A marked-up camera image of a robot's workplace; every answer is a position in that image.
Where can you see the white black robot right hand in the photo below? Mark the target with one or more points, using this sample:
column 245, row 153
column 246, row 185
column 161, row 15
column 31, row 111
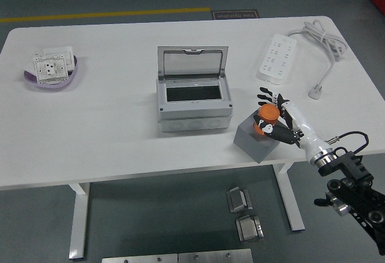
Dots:
column 300, row 124

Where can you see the orange cylinder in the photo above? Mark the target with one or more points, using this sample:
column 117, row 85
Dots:
column 269, row 113

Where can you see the transparent hinged box lid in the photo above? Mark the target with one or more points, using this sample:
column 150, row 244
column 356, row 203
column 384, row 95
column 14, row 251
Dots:
column 192, row 63

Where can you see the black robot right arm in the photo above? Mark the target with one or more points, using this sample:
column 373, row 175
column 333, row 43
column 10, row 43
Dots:
column 358, row 190

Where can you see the grey cube with round hole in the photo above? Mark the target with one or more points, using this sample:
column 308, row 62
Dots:
column 255, row 148

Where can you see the grey electrical junction box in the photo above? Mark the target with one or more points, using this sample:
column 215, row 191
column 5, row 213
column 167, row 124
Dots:
column 192, row 115

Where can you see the white power strip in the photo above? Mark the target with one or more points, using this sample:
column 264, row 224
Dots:
column 276, row 60

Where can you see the white table leg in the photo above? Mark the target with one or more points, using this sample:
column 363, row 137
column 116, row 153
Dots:
column 291, row 202
column 78, row 221

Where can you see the metal block with wedge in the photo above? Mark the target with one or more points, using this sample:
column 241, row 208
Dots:
column 239, row 199

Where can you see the long metal floor plate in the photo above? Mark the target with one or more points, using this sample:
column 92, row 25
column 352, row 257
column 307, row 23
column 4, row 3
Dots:
column 215, row 257
column 138, row 259

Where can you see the purple bowl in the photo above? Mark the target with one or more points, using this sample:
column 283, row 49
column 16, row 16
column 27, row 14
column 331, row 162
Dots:
column 69, row 79

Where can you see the white socket module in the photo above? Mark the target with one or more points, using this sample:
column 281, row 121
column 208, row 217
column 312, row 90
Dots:
column 49, row 69

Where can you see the thin white sheet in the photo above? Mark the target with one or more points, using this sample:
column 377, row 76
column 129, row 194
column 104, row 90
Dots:
column 34, row 54

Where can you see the white switch plate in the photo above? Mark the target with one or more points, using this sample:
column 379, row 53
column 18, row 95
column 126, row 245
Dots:
column 64, row 53

